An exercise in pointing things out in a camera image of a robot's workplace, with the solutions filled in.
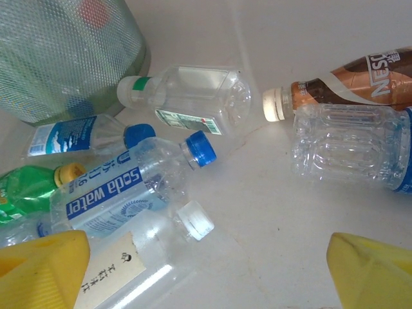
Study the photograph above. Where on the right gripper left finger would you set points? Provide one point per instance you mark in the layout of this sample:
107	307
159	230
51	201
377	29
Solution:
38	273

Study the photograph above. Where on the green plastic bottle yellow cap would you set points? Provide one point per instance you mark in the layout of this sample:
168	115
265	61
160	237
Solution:
25	190

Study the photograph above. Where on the clear bottle dark blue label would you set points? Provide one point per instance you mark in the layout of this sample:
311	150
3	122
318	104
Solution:
347	145

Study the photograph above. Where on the square clear bottle green band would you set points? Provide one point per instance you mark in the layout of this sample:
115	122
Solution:
193	96

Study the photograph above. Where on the clear soda water bottle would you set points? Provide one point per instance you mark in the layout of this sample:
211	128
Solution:
122	186

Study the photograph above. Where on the small bottle mountain print label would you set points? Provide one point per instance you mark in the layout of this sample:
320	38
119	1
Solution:
61	138

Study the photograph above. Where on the mesh bin with green bag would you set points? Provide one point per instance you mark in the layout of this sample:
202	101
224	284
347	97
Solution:
48	58

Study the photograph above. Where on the brown coffee drink bottle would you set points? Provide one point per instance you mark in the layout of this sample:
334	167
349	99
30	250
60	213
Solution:
354	83

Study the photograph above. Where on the crushed clear bottle blue cap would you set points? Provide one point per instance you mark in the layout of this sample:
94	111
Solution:
19	233

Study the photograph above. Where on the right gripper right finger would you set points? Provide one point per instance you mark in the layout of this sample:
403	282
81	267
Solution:
373	277

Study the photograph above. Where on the large clear bottle paper label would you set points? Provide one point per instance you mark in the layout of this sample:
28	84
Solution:
148	257

